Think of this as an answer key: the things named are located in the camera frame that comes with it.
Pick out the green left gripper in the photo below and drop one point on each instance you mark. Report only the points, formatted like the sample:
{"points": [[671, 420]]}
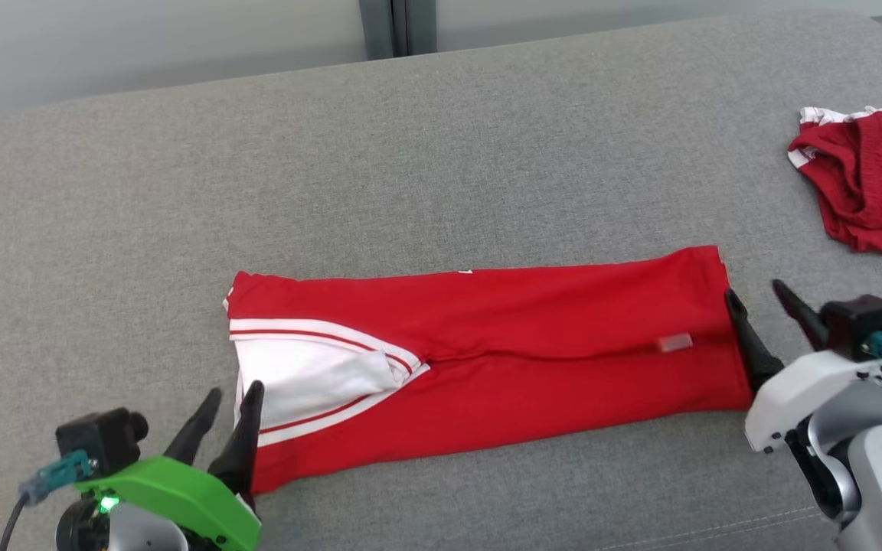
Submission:
{"points": [[173, 501]]}

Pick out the red shorts with white trim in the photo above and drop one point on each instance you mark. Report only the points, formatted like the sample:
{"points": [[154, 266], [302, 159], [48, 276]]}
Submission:
{"points": [[877, 184]]}

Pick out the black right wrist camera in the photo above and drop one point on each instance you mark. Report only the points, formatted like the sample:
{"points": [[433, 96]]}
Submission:
{"points": [[858, 325]]}

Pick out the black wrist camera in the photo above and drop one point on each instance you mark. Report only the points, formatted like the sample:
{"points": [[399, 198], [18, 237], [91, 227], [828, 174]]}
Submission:
{"points": [[858, 325], [100, 440]]}

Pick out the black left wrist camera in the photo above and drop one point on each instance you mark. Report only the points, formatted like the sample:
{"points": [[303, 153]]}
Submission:
{"points": [[100, 440]]}

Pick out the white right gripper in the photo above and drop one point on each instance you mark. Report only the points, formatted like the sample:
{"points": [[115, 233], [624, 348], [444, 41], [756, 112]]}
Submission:
{"points": [[808, 394]]}

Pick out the grey partition joint post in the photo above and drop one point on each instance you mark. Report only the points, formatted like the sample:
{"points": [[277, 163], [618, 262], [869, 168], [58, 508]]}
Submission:
{"points": [[399, 27]]}

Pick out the red jersey with white stripes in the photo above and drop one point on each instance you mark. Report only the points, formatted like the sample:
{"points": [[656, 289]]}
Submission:
{"points": [[533, 367]]}

